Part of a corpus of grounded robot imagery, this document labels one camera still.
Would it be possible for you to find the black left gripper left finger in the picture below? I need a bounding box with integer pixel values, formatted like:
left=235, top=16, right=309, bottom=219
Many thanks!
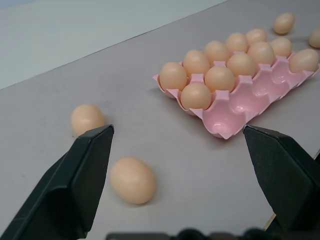
left=0, top=124, right=115, bottom=240

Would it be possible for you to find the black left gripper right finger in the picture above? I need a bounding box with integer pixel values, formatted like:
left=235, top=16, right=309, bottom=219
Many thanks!
left=242, top=124, right=320, bottom=235

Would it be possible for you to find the pink plastic egg tray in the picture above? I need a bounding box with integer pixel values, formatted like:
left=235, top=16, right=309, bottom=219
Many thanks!
left=152, top=51, right=320, bottom=140

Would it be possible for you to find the beige egg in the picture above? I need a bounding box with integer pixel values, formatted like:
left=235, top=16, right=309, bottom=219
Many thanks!
left=247, top=41, right=275, bottom=65
left=269, top=37, right=293, bottom=58
left=183, top=49, right=211, bottom=75
left=289, top=48, right=320, bottom=74
left=70, top=104, right=106, bottom=137
left=226, top=32, right=250, bottom=54
left=180, top=82, right=213, bottom=111
left=159, top=61, right=188, bottom=92
left=203, top=40, right=231, bottom=63
left=245, top=28, right=268, bottom=45
left=109, top=156, right=158, bottom=205
left=272, top=12, right=296, bottom=35
left=226, top=53, right=257, bottom=78
left=308, top=26, right=320, bottom=49
left=204, top=65, right=236, bottom=93

